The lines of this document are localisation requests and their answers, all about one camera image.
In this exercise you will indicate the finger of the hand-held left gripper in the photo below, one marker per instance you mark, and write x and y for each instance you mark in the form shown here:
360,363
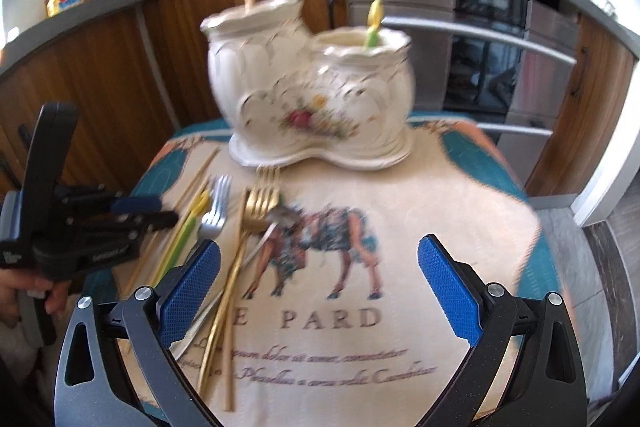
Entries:
137,205
155,223

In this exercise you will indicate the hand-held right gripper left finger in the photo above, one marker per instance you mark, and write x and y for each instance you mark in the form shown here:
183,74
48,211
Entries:
190,289

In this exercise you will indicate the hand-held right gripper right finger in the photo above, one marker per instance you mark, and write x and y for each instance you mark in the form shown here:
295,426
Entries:
445,292

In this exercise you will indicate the silver fork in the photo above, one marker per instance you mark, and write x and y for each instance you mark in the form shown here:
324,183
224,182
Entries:
212,222

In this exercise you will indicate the gold fork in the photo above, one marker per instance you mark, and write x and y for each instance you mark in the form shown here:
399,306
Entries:
257,214

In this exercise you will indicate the silver spoon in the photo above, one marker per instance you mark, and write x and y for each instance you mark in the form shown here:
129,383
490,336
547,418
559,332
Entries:
283,214

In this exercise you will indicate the cream floral ceramic utensil holder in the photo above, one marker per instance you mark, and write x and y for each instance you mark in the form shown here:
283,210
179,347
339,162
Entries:
260,72

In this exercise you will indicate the person's left hand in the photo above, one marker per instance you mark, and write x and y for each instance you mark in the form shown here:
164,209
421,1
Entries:
12,297

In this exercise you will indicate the gold metal utensil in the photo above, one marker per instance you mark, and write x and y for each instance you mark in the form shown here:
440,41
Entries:
230,372

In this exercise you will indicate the printed tablecloth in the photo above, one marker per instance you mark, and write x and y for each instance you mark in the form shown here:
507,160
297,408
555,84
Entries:
400,207

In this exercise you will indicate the wooden cabinet door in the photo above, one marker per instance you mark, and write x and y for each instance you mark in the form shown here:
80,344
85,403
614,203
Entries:
75,82
595,117
190,32

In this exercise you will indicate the yellow green plastic utensil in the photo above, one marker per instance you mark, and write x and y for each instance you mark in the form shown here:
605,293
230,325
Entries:
374,14

